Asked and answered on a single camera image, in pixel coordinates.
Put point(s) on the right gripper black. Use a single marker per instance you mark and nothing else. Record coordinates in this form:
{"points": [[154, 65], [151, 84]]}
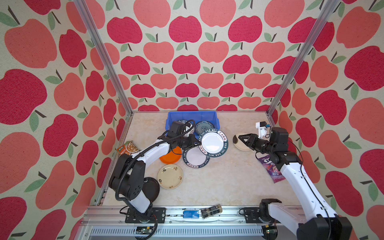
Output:
{"points": [[252, 141]]}

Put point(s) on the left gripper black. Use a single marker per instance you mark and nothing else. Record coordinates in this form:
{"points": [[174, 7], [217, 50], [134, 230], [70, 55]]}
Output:
{"points": [[192, 139]]}

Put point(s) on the cream plate black spot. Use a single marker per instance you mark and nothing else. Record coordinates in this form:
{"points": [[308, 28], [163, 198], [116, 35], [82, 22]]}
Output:
{"points": [[239, 144]]}

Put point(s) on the green rim plate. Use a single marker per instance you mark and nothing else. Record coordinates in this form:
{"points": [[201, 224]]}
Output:
{"points": [[194, 158], [188, 127], [214, 143]]}

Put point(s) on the teal blue floral plate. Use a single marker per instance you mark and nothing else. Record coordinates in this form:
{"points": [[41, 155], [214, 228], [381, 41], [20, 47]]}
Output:
{"points": [[203, 126]]}

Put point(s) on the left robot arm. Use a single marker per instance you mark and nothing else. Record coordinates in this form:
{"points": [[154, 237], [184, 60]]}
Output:
{"points": [[127, 179]]}

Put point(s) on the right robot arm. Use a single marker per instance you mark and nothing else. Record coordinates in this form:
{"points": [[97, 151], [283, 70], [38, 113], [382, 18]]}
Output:
{"points": [[320, 221]]}

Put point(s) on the blue plastic bin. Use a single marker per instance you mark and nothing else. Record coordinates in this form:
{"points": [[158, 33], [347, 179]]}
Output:
{"points": [[198, 116]]}

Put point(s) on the orange plastic plate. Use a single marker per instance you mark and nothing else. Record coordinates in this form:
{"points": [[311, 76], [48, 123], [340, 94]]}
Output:
{"points": [[172, 157]]}

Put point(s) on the purple candy bag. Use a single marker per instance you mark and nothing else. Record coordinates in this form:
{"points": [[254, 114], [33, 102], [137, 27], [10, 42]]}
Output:
{"points": [[271, 169]]}

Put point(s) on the cream floral plate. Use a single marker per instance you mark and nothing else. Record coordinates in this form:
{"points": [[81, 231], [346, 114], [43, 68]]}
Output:
{"points": [[170, 176]]}

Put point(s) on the green orange snack packet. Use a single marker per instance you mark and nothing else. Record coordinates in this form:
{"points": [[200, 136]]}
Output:
{"points": [[128, 148]]}

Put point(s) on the black cylindrical part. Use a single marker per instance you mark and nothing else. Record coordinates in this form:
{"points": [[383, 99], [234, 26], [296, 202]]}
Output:
{"points": [[211, 211]]}

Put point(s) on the blue small box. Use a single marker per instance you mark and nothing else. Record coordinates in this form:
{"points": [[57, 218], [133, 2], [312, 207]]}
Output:
{"points": [[191, 214]]}

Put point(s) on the green circuit board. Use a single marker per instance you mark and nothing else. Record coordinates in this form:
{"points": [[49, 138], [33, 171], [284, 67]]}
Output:
{"points": [[143, 230]]}

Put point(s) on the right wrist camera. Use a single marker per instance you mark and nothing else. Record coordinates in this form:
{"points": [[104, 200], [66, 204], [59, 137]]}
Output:
{"points": [[262, 129]]}

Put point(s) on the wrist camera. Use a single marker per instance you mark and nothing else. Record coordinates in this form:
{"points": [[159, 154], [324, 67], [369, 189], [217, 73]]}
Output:
{"points": [[262, 129], [176, 129]]}

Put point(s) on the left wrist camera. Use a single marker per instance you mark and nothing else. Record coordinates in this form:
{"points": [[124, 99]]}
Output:
{"points": [[176, 129]]}

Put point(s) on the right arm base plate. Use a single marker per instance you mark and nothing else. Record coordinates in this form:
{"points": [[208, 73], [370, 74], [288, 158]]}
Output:
{"points": [[257, 216]]}

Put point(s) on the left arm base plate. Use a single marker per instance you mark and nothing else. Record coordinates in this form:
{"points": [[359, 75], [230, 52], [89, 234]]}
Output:
{"points": [[158, 214]]}

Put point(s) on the aluminium front rail frame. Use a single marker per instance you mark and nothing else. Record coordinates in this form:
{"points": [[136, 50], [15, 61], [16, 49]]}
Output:
{"points": [[108, 223]]}

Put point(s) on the right aluminium post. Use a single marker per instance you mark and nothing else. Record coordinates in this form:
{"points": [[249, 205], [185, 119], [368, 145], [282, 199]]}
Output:
{"points": [[319, 24]]}

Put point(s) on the aluminium post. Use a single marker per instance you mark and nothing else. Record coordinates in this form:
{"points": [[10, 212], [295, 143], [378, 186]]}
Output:
{"points": [[86, 16], [319, 24]]}

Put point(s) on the left aluminium post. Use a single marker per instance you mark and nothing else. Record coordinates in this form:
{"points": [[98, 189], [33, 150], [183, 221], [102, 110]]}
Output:
{"points": [[86, 16]]}

